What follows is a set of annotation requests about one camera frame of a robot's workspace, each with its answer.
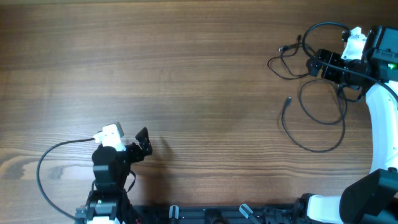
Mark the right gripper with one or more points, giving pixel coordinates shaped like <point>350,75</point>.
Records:
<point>331,56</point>

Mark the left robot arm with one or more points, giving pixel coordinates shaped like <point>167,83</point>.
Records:
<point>107,200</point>

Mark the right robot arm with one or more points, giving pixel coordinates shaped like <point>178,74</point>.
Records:
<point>368,62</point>

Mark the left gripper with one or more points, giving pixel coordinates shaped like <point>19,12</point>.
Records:
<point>138,155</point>

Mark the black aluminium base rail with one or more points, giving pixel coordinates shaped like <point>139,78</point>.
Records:
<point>274,213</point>

